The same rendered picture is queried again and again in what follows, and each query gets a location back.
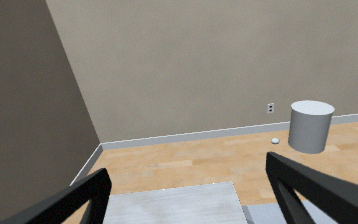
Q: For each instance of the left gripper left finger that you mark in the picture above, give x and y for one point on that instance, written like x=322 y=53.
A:
x=95 y=187

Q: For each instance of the white bench scale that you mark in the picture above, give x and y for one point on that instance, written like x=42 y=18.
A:
x=215 y=203

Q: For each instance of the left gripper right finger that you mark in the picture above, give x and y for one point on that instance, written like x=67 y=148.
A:
x=336 y=197

